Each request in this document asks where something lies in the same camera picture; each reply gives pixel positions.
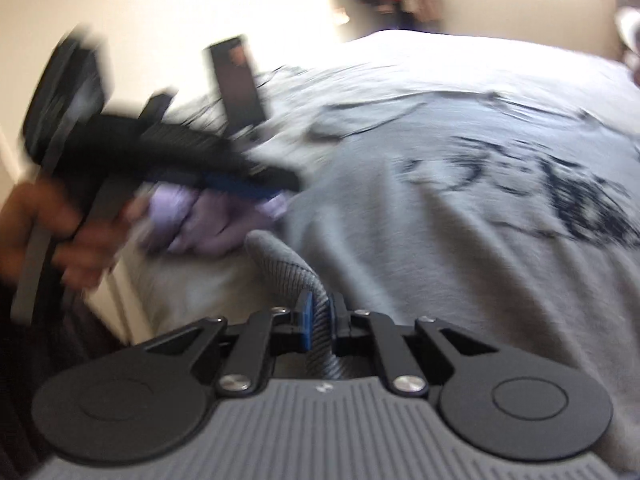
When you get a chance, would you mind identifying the black smartphone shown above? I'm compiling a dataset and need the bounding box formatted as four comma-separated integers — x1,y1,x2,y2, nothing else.
202,35,267,127

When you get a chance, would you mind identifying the purple cloth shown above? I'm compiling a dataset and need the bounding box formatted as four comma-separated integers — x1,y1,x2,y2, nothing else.
137,184,292,256

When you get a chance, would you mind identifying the folded grey pink quilt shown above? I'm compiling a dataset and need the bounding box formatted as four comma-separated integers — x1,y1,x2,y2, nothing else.
614,6,640,86

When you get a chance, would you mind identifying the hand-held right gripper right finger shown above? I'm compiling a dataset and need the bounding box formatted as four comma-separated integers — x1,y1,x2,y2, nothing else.
330,292,502,394

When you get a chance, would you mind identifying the bed with grey sheet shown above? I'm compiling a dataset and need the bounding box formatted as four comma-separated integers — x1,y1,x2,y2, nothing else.
85,29,640,346

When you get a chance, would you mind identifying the grey sweatshirt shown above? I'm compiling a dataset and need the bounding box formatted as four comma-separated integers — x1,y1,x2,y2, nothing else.
244,87,640,480

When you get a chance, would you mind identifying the person's left hand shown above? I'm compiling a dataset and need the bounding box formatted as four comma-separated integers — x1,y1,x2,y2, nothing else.
0,179,123,292

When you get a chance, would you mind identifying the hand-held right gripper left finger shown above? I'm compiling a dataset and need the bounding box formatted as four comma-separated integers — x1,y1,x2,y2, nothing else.
134,292,314,394

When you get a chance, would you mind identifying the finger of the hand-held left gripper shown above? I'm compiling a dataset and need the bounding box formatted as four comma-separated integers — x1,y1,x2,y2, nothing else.
199,162,302,202

